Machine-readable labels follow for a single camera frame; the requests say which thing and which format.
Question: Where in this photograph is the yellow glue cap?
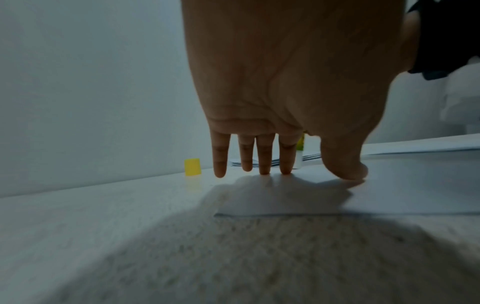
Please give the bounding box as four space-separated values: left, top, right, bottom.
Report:
184 158 203 178

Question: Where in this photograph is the person's left hand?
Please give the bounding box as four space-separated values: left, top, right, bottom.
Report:
181 0 410 181

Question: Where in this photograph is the yellow glue stick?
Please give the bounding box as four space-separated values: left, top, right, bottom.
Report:
293 133 307 170

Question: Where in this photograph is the person's right hand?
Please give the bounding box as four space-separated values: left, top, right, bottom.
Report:
397 9 423 75

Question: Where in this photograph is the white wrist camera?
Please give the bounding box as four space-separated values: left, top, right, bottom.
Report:
438 56 480 135

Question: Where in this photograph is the glued white paper sheet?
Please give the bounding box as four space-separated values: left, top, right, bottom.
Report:
213 148 480 218
228 133 480 169

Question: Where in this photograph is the black marker wristband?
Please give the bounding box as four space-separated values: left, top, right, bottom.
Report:
408 0 480 81

